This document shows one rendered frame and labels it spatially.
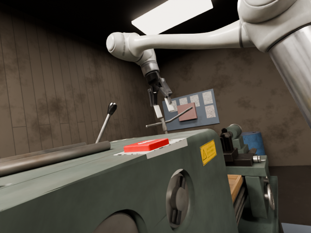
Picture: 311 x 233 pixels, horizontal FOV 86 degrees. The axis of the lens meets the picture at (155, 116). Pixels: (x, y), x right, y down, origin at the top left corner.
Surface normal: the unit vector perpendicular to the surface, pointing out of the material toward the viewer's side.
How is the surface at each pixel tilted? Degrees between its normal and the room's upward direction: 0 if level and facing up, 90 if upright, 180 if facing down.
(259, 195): 90
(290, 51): 94
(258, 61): 90
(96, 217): 90
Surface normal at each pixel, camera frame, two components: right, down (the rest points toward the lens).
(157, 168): 0.79, -0.17
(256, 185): -0.59, 0.06
